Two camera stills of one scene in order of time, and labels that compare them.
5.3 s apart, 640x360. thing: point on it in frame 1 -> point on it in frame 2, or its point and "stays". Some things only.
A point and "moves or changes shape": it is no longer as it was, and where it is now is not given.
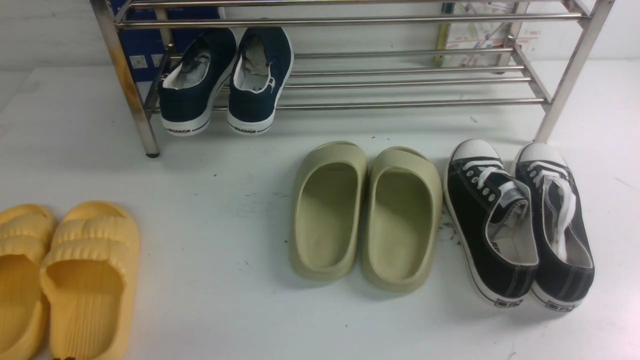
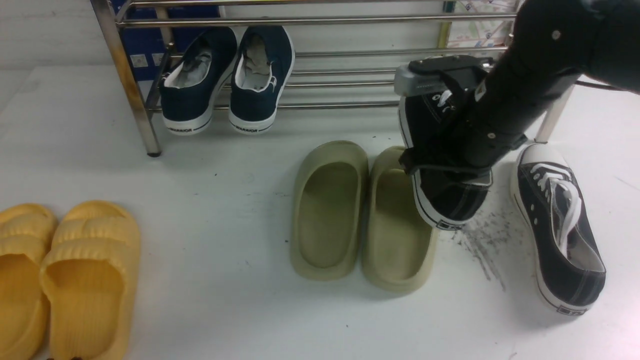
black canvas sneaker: x=565 y=271 moves or changes shape
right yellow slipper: x=89 y=277 stays
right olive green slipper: x=402 y=208 stays
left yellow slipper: x=27 y=232 stays
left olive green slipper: x=328 y=210 stays
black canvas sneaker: x=493 y=215 -> x=429 y=120
